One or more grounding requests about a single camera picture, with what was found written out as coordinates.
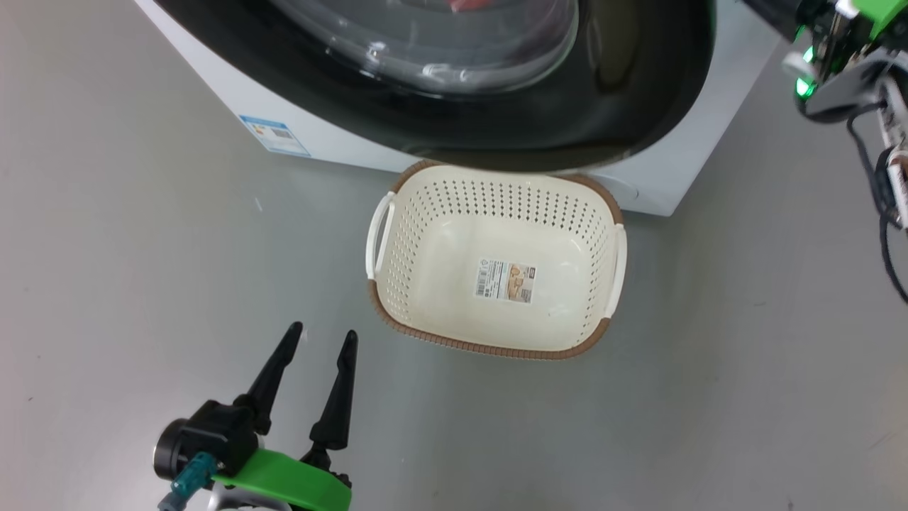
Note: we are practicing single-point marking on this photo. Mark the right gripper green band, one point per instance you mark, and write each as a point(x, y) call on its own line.
point(865, 21)

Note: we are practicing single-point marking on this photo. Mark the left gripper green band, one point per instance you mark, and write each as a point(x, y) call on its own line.
point(284, 482)

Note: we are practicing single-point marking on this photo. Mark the black glass washing machine door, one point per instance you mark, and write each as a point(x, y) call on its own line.
point(567, 121)

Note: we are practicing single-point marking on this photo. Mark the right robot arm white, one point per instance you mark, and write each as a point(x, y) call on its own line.
point(897, 170)

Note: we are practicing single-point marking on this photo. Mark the cream perforated laundry basket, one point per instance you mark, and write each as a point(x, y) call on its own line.
point(440, 284)

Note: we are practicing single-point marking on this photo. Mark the product label sticker in basket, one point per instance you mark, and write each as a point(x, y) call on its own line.
point(505, 280)

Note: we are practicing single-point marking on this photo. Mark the white front-load washing machine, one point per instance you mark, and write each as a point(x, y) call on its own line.
point(340, 138)

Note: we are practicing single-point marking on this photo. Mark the round drain filter cover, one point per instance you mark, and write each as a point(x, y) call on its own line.
point(616, 188)

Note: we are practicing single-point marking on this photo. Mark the blue energy label sticker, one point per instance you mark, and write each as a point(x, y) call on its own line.
point(273, 135)

